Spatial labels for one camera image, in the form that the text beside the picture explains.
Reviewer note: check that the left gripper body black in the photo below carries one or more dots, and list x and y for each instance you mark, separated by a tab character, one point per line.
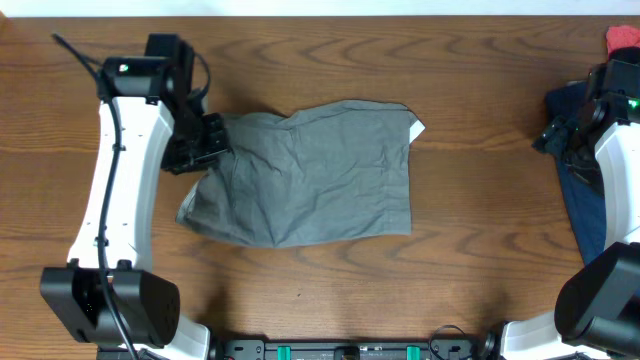
197	142

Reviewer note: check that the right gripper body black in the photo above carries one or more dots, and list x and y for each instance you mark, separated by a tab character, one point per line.
564	134

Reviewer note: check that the grey shorts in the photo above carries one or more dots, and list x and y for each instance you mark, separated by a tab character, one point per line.
335	172

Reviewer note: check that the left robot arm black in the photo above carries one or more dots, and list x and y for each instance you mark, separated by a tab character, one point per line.
152	120

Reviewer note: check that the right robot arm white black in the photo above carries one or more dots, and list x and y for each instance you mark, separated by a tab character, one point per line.
596	315

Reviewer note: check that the red cloth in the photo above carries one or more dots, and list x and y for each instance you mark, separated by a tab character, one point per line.
623	36

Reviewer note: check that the dark blue garment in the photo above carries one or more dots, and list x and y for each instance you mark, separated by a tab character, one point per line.
585	208

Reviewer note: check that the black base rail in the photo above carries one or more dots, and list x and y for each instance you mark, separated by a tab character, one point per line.
440	347

